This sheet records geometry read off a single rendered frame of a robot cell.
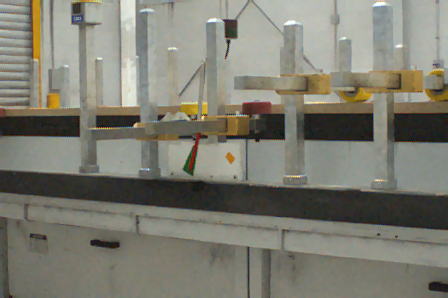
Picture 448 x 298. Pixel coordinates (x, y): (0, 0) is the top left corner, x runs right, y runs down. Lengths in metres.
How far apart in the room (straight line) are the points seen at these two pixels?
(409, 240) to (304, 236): 0.29
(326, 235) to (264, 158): 0.42
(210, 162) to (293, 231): 0.30
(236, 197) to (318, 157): 0.27
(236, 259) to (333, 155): 0.46
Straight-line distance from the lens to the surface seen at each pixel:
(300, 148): 2.12
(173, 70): 3.85
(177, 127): 2.08
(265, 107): 2.32
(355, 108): 2.25
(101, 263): 3.00
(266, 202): 2.14
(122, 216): 2.56
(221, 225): 2.30
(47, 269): 3.23
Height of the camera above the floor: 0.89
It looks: 3 degrees down
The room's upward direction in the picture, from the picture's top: 1 degrees counter-clockwise
